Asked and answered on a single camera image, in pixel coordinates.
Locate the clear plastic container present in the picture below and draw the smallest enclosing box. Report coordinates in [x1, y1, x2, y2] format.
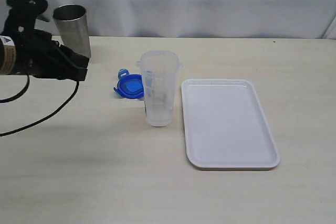
[136, 50, 182, 127]

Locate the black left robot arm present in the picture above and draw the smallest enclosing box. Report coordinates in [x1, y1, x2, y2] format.
[1, 0, 89, 81]

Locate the stainless steel cup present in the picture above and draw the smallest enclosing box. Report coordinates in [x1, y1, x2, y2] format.
[53, 4, 91, 58]

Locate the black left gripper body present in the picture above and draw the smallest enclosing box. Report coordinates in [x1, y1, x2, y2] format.
[2, 0, 62, 79]

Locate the white backdrop curtain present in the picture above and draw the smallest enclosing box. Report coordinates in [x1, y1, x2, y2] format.
[1, 0, 335, 39]

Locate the blue plastic lid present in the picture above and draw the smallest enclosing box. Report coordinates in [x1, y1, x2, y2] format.
[113, 69, 144, 99]

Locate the white plastic tray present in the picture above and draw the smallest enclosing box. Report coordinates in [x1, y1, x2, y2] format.
[181, 79, 281, 170]

